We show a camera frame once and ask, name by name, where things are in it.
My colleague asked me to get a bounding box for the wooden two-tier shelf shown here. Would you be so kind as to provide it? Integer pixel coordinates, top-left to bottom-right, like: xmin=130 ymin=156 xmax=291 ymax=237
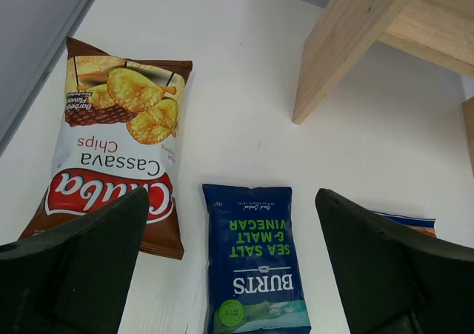
xmin=292 ymin=0 xmax=474 ymax=209

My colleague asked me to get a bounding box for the blue Burts sea salt bag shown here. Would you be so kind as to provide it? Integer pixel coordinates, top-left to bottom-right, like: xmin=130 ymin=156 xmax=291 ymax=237
xmin=202 ymin=184 xmax=312 ymax=333

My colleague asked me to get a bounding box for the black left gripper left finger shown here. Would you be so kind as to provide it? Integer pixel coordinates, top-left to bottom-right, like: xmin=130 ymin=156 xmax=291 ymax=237
xmin=1 ymin=188 xmax=149 ymax=333

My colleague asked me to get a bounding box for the brown Chuba cassava chips bag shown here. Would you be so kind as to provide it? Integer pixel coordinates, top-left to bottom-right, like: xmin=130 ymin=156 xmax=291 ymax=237
xmin=22 ymin=38 xmax=193 ymax=260

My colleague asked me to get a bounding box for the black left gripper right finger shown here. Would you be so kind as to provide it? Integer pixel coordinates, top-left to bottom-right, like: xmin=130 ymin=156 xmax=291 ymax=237
xmin=315 ymin=189 xmax=473 ymax=333

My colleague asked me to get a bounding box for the grey aluminium frame post left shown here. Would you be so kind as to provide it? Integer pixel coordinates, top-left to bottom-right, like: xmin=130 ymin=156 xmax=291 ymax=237
xmin=1 ymin=0 xmax=94 ymax=149

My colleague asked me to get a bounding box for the blue Burts spicy chilli bag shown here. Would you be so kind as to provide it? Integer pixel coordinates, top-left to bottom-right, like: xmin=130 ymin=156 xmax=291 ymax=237
xmin=373 ymin=210 xmax=436 ymax=238

